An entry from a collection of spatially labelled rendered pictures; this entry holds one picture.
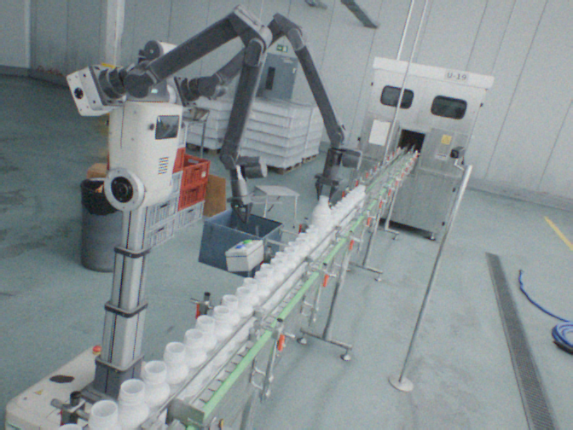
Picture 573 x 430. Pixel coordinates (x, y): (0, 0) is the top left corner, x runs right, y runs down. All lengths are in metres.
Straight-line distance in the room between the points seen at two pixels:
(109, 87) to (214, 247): 1.02
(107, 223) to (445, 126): 4.17
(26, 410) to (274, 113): 6.68
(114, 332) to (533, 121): 10.67
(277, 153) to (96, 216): 5.05
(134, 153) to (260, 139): 6.69
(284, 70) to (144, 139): 10.77
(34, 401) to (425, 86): 5.22
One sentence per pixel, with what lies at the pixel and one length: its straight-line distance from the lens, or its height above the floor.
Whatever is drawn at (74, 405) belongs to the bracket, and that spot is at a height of 1.09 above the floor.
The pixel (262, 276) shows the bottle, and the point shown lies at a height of 1.15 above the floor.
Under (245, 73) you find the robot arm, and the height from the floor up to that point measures 1.66.
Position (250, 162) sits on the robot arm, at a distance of 1.52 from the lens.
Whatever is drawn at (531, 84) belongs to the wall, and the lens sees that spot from 11.76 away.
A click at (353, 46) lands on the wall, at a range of 11.97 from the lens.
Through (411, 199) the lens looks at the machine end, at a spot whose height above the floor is 0.47.
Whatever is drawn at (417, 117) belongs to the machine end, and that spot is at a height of 1.49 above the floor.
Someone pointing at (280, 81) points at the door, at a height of 1.48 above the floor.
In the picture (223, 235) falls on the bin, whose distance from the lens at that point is 2.23.
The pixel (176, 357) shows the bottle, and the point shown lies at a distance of 0.92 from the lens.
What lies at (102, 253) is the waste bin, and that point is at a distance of 3.74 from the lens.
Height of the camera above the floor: 1.68
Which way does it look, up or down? 17 degrees down
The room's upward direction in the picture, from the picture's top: 12 degrees clockwise
